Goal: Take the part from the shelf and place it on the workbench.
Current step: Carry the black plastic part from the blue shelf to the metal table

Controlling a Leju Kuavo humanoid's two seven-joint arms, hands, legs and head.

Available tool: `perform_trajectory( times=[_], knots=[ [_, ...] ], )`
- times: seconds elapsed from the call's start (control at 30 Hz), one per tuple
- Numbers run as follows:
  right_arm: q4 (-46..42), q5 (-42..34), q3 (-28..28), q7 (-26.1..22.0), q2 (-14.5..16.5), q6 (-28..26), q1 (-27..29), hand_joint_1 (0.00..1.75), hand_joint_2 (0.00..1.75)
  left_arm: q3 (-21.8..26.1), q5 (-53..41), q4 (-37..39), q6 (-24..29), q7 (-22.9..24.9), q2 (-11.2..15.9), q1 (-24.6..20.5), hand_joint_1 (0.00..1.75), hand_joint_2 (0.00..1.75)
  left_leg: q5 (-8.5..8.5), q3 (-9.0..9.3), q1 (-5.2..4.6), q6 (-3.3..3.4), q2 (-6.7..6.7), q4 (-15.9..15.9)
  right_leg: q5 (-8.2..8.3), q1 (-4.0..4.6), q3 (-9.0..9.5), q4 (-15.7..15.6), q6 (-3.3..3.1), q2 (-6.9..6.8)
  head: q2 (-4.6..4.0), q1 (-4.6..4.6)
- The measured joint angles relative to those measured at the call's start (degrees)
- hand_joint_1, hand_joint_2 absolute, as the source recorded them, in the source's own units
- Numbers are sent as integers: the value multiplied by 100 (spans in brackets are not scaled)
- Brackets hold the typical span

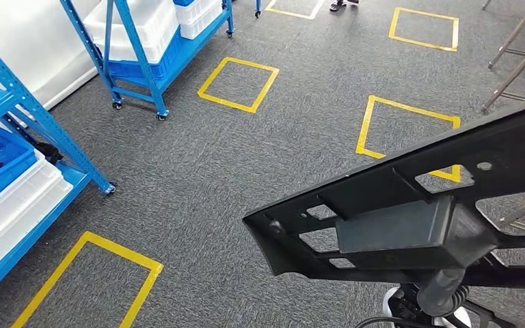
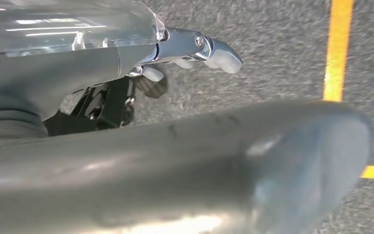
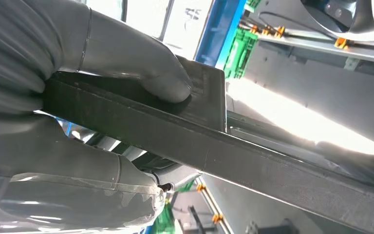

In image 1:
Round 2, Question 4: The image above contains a black plastic licence plate frame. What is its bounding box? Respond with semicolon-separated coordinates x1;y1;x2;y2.
243;97;525;290

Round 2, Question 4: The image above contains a small blue plastic bin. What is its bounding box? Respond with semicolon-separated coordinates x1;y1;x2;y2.
0;124;39;214

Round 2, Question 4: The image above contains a deep blue plastic bin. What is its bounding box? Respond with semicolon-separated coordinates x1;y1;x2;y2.
107;27;185;81

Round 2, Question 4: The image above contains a blue metal shelf rack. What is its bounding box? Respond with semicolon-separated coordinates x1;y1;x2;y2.
0;27;118;313

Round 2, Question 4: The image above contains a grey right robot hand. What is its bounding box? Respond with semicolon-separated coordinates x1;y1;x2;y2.
416;269;470;318

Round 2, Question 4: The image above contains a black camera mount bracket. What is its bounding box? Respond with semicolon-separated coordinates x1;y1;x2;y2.
463;299;517;328

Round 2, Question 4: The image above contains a white stacked plastic bin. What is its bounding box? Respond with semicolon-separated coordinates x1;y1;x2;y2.
174;0;225;41

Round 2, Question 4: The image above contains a small white plastic bin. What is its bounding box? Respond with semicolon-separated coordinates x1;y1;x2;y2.
0;176;74;278
0;151;63;247

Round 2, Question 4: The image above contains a deep white plastic bin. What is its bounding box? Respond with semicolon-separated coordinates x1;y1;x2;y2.
82;0;181;64

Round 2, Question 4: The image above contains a yellow floor tape square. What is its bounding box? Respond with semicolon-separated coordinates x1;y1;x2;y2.
265;0;326;21
196;56;280;114
355;95;461;185
11;230;165;328
388;6;460;53

